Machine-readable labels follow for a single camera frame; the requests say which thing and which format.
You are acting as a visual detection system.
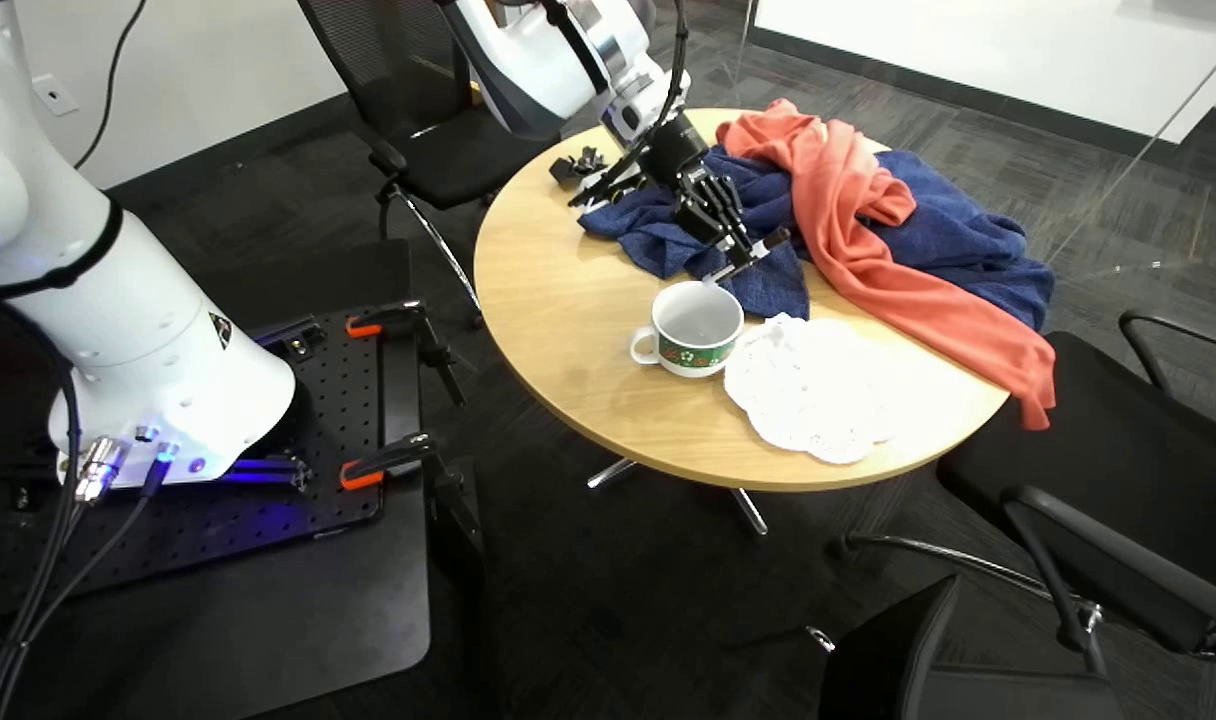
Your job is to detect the black and white marker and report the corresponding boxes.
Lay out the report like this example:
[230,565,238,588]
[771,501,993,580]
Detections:
[706,243,771,283]

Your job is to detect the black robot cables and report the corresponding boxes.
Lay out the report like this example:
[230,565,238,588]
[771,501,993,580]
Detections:
[0,450,173,720]

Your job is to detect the orange black clamp upper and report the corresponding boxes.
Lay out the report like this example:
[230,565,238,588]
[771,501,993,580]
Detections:
[343,301,420,341]

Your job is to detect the black office chair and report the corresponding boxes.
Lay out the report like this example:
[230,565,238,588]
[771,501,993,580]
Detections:
[295,0,537,287]
[820,307,1216,670]

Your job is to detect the white and green mug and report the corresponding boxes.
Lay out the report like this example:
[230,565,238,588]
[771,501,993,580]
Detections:
[630,278,746,380]

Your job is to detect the black office chair far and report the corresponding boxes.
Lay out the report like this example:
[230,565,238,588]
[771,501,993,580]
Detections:
[820,307,1216,670]

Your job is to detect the orange black clamp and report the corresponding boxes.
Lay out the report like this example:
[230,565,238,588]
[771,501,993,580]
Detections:
[335,432,432,493]
[343,301,420,341]

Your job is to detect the round wooden table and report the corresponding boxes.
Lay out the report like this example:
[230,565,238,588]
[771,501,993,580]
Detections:
[473,129,1006,535]

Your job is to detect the orange black clamp lower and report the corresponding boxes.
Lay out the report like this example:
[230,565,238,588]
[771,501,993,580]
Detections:
[335,432,432,493]

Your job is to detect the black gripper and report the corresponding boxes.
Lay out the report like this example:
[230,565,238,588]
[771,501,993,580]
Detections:
[638,115,755,255]

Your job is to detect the blue cloth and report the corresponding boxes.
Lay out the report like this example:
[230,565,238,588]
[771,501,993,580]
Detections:
[580,149,1058,328]

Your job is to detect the orange cloth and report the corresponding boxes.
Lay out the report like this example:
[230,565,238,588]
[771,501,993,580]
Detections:
[715,100,1058,432]

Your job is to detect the black perforated mounting board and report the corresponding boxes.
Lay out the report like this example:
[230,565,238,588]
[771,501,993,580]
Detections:
[0,307,411,618]

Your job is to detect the black chair front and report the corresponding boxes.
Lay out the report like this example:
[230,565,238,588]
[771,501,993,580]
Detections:
[803,572,1216,720]

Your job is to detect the black office chair right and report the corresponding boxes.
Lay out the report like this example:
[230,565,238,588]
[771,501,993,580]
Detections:
[295,0,537,287]

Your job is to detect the white paper doily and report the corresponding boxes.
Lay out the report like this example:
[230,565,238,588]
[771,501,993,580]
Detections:
[725,314,898,466]

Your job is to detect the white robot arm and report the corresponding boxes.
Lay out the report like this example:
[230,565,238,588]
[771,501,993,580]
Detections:
[0,0,295,501]

